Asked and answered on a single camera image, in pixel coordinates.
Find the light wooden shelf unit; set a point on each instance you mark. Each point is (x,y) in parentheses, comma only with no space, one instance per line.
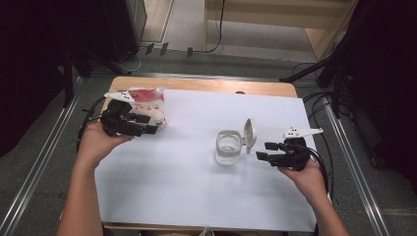
(262,16)

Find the black cabinet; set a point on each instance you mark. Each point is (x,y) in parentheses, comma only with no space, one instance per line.
(121,29)

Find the black tripod stand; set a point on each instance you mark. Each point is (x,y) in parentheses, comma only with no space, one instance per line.
(337,75)
(70,75)

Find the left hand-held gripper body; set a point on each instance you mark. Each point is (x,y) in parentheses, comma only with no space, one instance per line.
(116,119)

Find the person's left hand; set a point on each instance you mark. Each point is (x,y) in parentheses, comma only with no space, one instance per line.
(96,144)

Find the person's right hand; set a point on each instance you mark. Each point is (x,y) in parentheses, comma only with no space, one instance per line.
(305,182)

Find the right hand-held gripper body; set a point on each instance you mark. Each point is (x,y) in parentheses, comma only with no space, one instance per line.
(295,157)

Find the aluminium floor rail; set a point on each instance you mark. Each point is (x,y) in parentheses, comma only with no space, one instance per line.
(39,164)
(357,177)

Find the red and white plastic bag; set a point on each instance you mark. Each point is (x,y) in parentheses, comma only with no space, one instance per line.
(154,100)

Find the white jar with hinged lid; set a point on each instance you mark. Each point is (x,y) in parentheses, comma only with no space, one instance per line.
(229,147)

